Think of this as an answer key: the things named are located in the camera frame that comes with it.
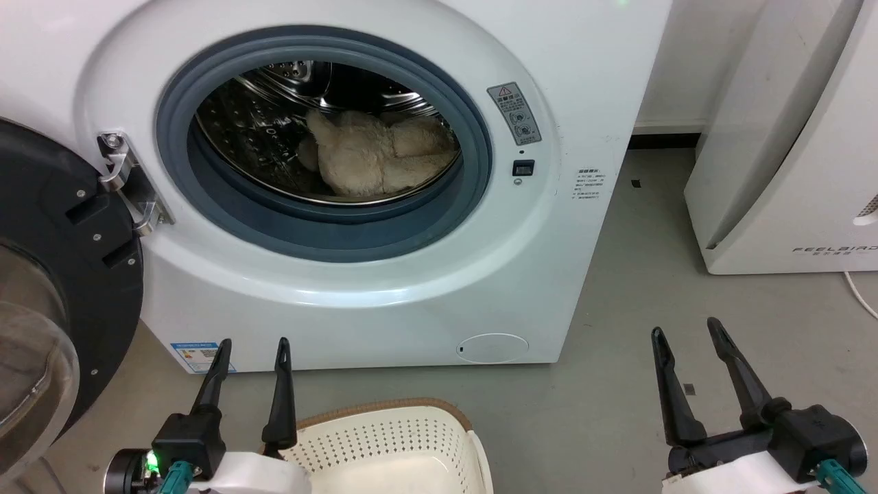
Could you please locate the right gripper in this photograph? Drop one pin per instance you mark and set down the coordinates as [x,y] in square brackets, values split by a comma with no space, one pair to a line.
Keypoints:
[816,439]

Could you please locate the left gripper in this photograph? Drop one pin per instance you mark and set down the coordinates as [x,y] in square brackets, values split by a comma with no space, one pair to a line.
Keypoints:
[192,442]

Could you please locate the white perforated laundry basket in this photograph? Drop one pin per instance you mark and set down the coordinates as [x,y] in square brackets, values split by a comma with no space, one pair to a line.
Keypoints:
[384,446]

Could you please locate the white front-load washing machine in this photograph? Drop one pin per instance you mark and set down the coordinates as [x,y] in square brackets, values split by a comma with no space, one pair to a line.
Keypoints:
[411,302]

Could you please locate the beige plush toy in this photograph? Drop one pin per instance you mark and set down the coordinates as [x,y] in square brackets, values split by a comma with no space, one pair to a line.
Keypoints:
[363,161]

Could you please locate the blue energy label sticker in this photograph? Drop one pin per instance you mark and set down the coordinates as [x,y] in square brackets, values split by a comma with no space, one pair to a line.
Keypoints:
[192,357]

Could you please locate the grey rubber door gasket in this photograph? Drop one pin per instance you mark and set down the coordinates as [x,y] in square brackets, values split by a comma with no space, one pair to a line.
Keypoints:
[309,230]

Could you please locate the silver metal door hinge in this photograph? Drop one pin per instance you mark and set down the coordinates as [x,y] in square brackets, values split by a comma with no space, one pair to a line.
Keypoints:
[140,206]

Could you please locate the round white filter cover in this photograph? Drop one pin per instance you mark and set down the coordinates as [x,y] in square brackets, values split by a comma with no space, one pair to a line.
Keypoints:
[494,348]

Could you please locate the white standing appliance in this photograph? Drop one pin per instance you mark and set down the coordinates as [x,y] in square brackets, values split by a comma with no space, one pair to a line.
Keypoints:
[789,171]

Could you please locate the small printed text label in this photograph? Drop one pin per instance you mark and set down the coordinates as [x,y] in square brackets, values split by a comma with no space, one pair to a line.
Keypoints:
[588,184]

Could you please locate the black round washer door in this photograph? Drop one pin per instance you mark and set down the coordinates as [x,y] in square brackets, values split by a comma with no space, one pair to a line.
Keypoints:
[68,226]

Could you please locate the stainless steel washer drum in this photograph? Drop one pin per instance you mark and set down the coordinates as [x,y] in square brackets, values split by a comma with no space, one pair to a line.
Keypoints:
[254,116]

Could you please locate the black door latch socket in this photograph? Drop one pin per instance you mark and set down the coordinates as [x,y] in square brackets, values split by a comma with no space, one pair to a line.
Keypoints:
[523,168]

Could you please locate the grey warning sticker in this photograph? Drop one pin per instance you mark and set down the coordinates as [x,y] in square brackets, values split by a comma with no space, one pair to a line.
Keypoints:
[516,113]

